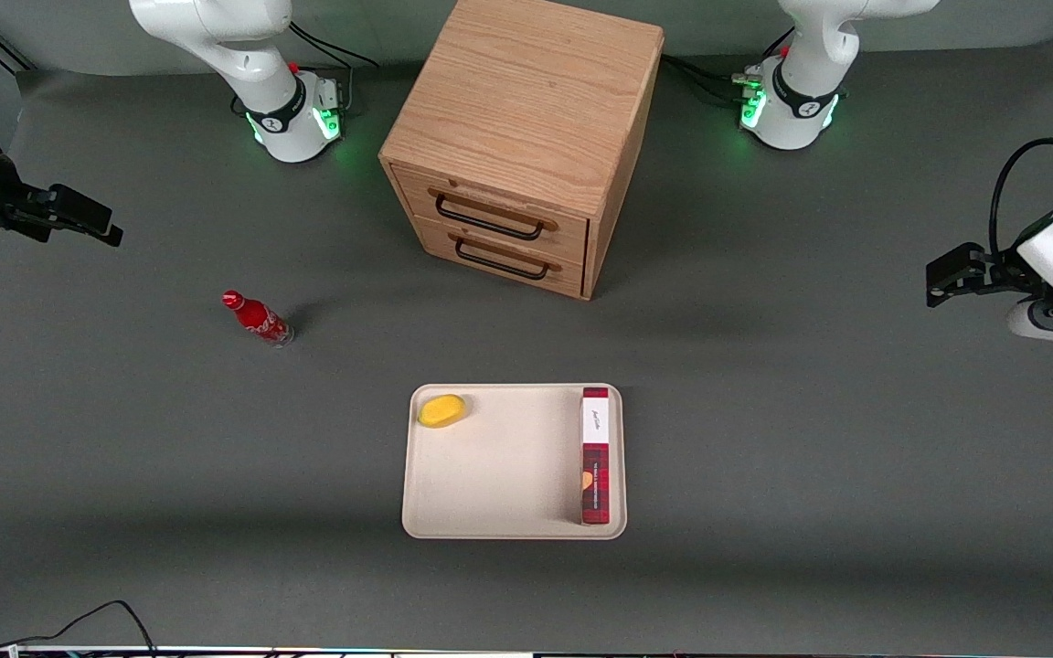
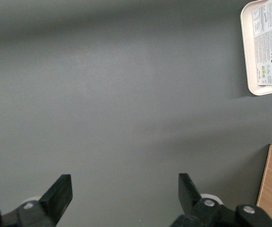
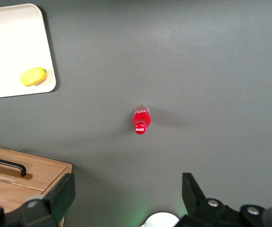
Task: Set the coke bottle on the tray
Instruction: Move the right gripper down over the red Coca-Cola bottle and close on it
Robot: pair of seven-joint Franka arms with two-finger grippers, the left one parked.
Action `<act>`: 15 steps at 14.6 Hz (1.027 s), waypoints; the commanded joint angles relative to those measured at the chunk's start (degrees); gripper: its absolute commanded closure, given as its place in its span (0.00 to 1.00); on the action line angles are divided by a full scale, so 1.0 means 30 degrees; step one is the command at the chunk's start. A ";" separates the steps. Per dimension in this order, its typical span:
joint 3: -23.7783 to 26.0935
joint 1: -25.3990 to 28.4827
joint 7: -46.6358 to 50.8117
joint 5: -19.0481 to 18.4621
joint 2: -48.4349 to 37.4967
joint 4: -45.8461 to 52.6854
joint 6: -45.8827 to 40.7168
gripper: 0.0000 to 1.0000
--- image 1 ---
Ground black cables at left base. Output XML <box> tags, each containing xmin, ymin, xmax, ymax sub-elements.
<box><xmin>661</xmin><ymin>27</ymin><xmax>797</xmax><ymax>109</ymax></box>

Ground beige rectangular tray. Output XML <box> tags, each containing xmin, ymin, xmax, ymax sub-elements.
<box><xmin>401</xmin><ymin>383</ymin><xmax>628</xmax><ymax>541</ymax></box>

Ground black cables at right base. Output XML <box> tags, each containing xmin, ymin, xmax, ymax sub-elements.
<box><xmin>287</xmin><ymin>18</ymin><xmax>382</xmax><ymax>118</ymax></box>

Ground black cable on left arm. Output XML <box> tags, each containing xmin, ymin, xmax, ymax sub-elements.
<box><xmin>989</xmin><ymin>85</ymin><xmax>1053</xmax><ymax>266</ymax></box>

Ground wooden drawer cabinet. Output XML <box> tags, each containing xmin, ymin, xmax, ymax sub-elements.
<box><xmin>378</xmin><ymin>0</ymin><xmax>665</xmax><ymax>302</ymax></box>

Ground thin black loose cable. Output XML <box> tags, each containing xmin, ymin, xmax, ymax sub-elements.
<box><xmin>0</xmin><ymin>600</ymin><xmax>159</xmax><ymax>655</ymax></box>

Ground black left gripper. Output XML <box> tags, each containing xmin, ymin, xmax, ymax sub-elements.
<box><xmin>925</xmin><ymin>241</ymin><xmax>1041</xmax><ymax>309</ymax></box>

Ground wooden drawer with notch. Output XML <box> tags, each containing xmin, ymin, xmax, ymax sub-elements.
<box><xmin>390</xmin><ymin>163</ymin><xmax>590</xmax><ymax>267</ymax></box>

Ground black cables at base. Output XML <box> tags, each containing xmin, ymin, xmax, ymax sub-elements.
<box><xmin>661</xmin><ymin>27</ymin><xmax>797</xmax><ymax>109</ymax></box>
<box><xmin>287</xmin><ymin>18</ymin><xmax>382</xmax><ymax>118</ymax></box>

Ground yellow lemon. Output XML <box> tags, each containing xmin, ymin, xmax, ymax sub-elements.
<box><xmin>418</xmin><ymin>394</ymin><xmax>468</xmax><ymax>429</ymax></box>

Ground plain wooden drawer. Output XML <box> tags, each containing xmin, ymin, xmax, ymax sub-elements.
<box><xmin>410</xmin><ymin>214</ymin><xmax>586</xmax><ymax>299</ymax></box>

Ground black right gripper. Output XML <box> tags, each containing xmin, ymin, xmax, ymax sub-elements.
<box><xmin>0</xmin><ymin>163</ymin><xmax>124</xmax><ymax>249</ymax></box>

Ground black rail strip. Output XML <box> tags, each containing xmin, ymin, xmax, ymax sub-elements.
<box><xmin>0</xmin><ymin>22</ymin><xmax>36</xmax><ymax>76</ymax></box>

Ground long black drawer handle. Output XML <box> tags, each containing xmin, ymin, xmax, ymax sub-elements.
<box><xmin>434</xmin><ymin>191</ymin><xmax>549</xmax><ymax>243</ymax></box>

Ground red plaid carton box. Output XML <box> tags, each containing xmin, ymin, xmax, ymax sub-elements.
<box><xmin>580</xmin><ymin>387</ymin><xmax>612</xmax><ymax>526</ymax></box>

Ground short black drawer handle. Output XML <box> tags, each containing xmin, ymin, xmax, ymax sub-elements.
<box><xmin>454</xmin><ymin>235</ymin><xmax>552</xmax><ymax>281</ymax></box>

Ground red coke bottle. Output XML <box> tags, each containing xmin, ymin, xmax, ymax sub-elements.
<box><xmin>221</xmin><ymin>290</ymin><xmax>296</xmax><ymax>348</ymax></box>

